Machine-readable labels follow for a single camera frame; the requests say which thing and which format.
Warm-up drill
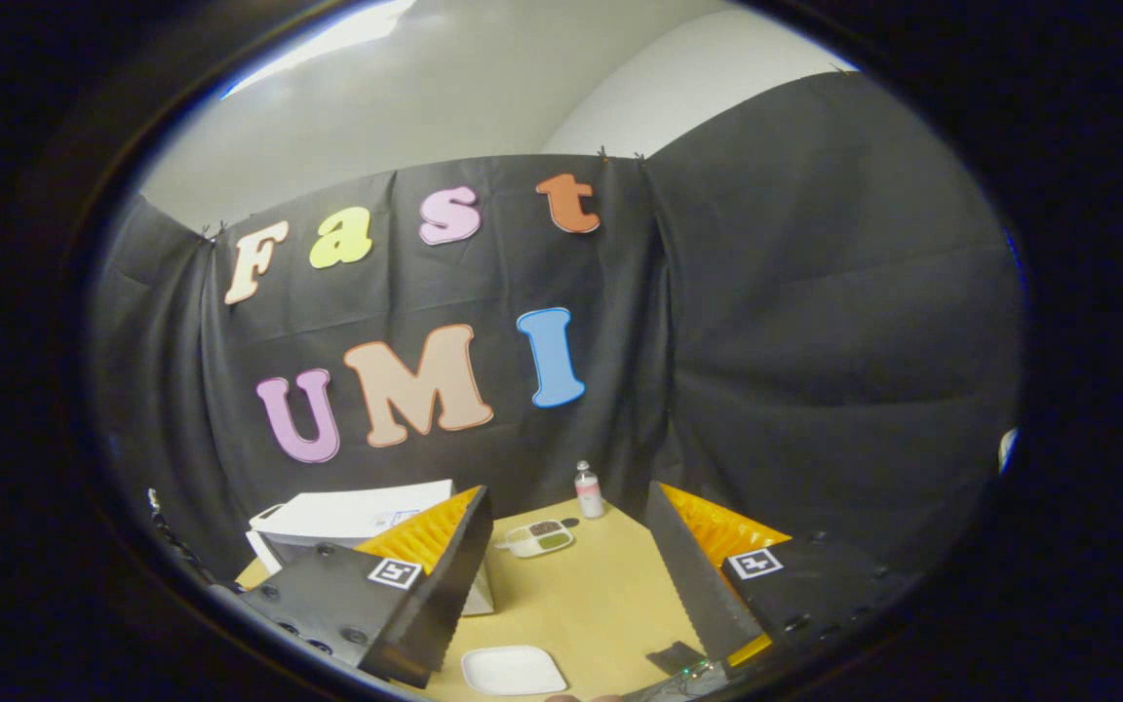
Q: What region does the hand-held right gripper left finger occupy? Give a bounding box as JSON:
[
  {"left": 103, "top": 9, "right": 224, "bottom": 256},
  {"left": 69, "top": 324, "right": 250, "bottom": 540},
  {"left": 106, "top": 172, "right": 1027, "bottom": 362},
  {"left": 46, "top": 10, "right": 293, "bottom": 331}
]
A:
[{"left": 238, "top": 485, "right": 495, "bottom": 689}]

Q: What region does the small pink label bottle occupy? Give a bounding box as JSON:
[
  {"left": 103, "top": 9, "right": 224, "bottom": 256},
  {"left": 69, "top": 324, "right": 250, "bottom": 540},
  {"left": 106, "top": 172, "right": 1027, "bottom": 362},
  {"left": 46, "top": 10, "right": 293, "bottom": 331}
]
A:
[{"left": 574, "top": 461, "right": 606, "bottom": 521}]

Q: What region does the bundle of dark cables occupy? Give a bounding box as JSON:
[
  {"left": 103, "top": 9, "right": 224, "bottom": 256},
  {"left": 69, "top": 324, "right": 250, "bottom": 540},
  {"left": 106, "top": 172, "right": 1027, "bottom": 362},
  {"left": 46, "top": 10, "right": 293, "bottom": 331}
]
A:
[{"left": 620, "top": 663, "right": 720, "bottom": 702}]

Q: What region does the white microwave oven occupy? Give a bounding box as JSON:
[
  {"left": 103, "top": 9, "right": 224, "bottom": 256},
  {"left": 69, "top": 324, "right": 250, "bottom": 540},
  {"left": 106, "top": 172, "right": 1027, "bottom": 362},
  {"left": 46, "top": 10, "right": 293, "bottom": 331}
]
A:
[{"left": 246, "top": 479, "right": 496, "bottom": 617}]

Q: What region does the black backdrop cloth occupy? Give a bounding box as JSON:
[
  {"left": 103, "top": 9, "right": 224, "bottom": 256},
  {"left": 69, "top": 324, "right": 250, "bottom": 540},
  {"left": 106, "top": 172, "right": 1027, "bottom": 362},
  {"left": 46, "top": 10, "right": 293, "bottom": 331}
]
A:
[{"left": 89, "top": 70, "right": 1026, "bottom": 605}]

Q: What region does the white square plate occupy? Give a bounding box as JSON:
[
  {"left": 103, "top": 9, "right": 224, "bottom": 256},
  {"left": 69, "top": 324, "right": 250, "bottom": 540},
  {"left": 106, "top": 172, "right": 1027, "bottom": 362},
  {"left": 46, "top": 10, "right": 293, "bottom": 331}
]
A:
[{"left": 461, "top": 644, "right": 568, "bottom": 696}]

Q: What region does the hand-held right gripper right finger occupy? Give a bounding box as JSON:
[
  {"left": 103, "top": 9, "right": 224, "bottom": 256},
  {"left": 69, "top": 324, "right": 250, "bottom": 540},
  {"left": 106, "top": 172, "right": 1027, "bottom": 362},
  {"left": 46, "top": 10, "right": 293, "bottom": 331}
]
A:
[{"left": 644, "top": 480, "right": 919, "bottom": 676}]

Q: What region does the black flat pad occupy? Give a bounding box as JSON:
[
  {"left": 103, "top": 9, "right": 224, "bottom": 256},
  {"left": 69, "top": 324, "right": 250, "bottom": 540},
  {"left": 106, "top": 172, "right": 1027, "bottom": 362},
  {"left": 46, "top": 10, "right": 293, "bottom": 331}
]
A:
[{"left": 646, "top": 641, "right": 709, "bottom": 676}]

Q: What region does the white divided dish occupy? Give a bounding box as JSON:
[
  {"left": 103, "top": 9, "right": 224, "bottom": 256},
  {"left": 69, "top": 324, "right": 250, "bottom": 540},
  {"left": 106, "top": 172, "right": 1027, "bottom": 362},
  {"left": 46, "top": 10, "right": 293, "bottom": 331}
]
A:
[{"left": 506, "top": 520, "right": 577, "bottom": 559}]

